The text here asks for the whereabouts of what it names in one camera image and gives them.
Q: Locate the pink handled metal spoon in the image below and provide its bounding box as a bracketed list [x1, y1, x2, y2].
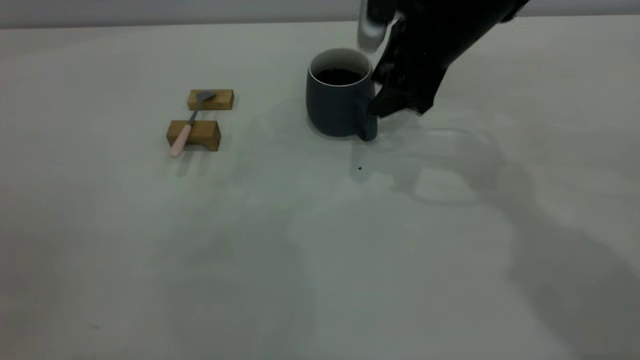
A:
[169, 90, 217, 159]

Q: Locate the grey ceramic coffee cup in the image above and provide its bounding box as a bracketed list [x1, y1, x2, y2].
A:
[305, 47, 380, 143]

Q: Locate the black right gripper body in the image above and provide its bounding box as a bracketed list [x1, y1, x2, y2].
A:
[373, 0, 482, 98]

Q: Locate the dark coffee liquid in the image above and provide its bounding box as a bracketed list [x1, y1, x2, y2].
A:
[315, 68, 365, 86]

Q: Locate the flat wooden block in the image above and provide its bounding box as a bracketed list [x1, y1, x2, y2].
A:
[187, 89, 235, 112]

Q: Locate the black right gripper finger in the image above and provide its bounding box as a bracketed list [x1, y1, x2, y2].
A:
[400, 91, 437, 116]
[368, 85, 407, 119]

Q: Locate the arched wooden block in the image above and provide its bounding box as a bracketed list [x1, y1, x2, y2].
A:
[166, 119, 222, 153]

